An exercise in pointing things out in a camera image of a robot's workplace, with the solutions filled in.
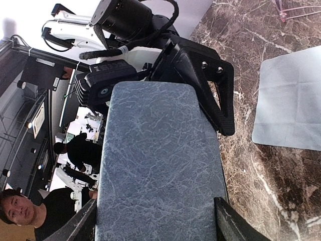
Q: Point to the person in black shirt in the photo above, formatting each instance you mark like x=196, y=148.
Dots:
x=46, y=218

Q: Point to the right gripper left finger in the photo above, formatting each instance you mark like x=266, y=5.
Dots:
x=80, y=227

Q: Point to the background person bending over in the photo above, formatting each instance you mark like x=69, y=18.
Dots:
x=80, y=151

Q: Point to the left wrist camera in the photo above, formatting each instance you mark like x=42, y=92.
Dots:
x=95, y=86

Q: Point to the blue cleaning cloth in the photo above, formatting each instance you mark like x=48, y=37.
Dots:
x=288, y=107

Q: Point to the dark grey glasses case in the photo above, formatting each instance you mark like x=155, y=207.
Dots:
x=161, y=166

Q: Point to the left brown sunglasses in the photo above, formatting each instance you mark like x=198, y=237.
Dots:
x=286, y=14

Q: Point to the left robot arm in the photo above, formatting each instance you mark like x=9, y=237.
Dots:
x=130, y=43

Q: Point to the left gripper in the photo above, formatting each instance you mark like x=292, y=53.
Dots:
x=184, y=61

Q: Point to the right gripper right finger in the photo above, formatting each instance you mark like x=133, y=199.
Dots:
x=232, y=226

